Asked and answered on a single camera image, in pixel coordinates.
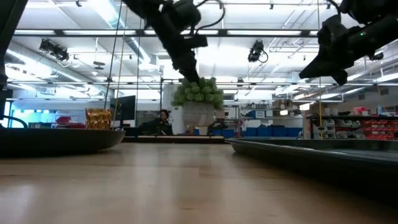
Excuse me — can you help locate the shelf rack with red bins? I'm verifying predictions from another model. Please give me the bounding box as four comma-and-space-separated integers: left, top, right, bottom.
306, 114, 398, 141

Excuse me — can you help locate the black computer monitor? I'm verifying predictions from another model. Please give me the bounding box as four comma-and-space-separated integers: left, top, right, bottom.
109, 95, 137, 129

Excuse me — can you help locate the person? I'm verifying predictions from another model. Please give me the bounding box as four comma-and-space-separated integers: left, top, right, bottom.
138, 109, 174, 136

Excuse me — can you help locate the amber faceted cup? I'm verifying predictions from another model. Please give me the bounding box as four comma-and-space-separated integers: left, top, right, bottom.
85, 108, 112, 130

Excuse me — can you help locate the black hanging camera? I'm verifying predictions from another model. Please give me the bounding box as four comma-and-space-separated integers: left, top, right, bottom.
247, 39, 269, 63
39, 39, 70, 62

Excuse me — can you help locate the black rectangular tray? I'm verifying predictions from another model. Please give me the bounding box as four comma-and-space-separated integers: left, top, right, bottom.
225, 138, 398, 190

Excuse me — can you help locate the thin black cable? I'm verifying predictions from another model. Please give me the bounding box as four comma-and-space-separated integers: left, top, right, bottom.
103, 0, 124, 110

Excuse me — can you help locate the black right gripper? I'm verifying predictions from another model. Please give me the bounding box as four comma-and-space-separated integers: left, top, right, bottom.
298, 14, 386, 86

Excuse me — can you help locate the black round plate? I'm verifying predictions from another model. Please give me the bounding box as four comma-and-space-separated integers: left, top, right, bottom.
0, 128, 126, 156

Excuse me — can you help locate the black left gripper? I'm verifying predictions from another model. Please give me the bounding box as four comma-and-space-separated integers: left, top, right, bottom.
157, 21, 208, 83

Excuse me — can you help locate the black aluminium table frame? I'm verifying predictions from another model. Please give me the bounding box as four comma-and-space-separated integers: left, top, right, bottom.
0, 0, 320, 144

